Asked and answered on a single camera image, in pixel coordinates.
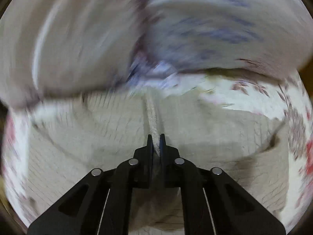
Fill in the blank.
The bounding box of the beige ribbed knit garment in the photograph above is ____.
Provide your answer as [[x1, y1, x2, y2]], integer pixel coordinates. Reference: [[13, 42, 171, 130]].
[[26, 89, 289, 234]]

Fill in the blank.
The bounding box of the pale pink floral pillow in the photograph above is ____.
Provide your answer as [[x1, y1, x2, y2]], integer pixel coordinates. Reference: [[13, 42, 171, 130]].
[[1, 0, 312, 109]]

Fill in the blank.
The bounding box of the floral white bed sheet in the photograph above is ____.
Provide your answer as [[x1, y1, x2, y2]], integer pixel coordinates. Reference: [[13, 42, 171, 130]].
[[2, 74, 312, 232]]

